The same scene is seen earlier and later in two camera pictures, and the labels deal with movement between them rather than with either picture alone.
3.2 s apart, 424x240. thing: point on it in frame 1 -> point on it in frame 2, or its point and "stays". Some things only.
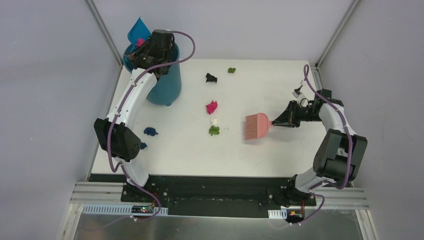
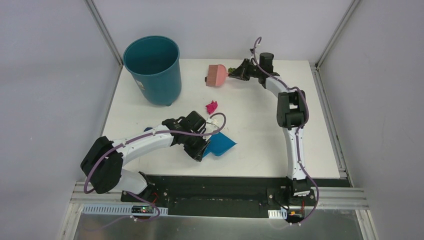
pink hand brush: [256, 126] -> [216, 75]
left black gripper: [141, 52] -> [197, 148]
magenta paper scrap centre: [211, 107] stays
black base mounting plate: [216, 197] stays
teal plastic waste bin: [167, 90] stays
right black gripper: [288, 117] -> [242, 72]
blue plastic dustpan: [139, 30] -> [219, 144]
